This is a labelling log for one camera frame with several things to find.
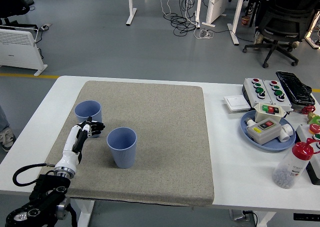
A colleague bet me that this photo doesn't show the person's shoe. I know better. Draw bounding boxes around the person's shoe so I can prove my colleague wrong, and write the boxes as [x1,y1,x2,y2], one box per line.
[0,127,17,153]

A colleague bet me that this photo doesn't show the white plug fitting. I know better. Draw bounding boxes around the white plug fitting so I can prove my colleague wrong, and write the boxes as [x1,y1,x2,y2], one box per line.
[243,116,256,128]

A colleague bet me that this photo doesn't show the blue ribbed plastic cup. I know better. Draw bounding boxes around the blue ribbed plastic cup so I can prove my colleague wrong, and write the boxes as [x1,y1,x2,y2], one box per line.
[106,127,138,170]
[74,100,103,139]

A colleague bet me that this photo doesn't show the black plastic-wrapped tray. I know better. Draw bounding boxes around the black plastic-wrapped tray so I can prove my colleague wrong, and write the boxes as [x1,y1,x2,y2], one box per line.
[275,70,316,106]

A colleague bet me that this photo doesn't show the black table control panel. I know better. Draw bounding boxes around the black table control panel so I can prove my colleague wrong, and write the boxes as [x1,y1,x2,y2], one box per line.
[293,213,320,222]

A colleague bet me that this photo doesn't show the white hanging cable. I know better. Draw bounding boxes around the white hanging cable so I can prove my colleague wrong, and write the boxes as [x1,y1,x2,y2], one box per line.
[159,0,174,17]

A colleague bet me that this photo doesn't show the clear bottle red cap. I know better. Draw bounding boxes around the clear bottle red cap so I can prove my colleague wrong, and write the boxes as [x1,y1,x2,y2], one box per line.
[271,138,320,189]

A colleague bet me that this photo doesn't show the grey-brown foam mat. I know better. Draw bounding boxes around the grey-brown foam mat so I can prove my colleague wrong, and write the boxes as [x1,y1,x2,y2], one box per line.
[35,80,216,208]

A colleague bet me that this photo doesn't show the white wall switch panel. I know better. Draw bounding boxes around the white wall switch panel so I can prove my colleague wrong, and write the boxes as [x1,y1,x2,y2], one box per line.
[223,94,252,113]

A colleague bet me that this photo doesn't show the white four-button control box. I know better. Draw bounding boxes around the white four-button control box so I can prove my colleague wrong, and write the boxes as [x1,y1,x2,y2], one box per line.
[243,77,273,105]
[262,79,293,112]

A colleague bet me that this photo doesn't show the white pipe fitting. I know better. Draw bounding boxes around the white pipe fitting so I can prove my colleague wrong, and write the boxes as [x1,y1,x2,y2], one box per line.
[278,123,295,143]

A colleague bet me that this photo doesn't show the white panel heater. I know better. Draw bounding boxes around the white panel heater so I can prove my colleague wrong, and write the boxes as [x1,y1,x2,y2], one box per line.
[0,25,48,77]
[201,0,231,28]

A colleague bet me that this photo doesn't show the white desk leg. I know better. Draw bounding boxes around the white desk leg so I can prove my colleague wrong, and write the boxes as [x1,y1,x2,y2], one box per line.
[125,0,138,27]
[193,0,204,29]
[227,0,247,47]

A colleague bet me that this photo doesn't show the brass valve red handle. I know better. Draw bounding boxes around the brass valve red handle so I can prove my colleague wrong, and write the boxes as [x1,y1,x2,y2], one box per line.
[301,105,320,125]

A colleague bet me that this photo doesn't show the grey red-button switch box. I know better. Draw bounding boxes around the grey red-button switch box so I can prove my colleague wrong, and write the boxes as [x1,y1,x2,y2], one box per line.
[246,118,282,146]

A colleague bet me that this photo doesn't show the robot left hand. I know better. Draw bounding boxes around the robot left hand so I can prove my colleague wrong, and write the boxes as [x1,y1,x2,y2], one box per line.
[53,116,106,174]

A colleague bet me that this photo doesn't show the blue round plate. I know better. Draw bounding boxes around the blue round plate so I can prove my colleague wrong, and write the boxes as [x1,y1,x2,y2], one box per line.
[240,109,297,152]

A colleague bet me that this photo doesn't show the white table leg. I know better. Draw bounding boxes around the white table leg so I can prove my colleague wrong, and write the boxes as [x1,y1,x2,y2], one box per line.
[74,199,96,227]
[258,210,277,227]

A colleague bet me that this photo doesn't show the black floor cables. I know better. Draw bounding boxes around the black floor cables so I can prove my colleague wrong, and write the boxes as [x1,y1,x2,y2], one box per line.
[170,0,201,37]

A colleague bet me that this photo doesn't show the white green-red switch box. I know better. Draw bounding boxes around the white green-red switch box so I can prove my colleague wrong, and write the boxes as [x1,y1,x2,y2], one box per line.
[254,102,288,124]

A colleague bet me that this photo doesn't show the person's leg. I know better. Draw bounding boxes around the person's leg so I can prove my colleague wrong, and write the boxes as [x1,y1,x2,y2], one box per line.
[0,104,10,133]

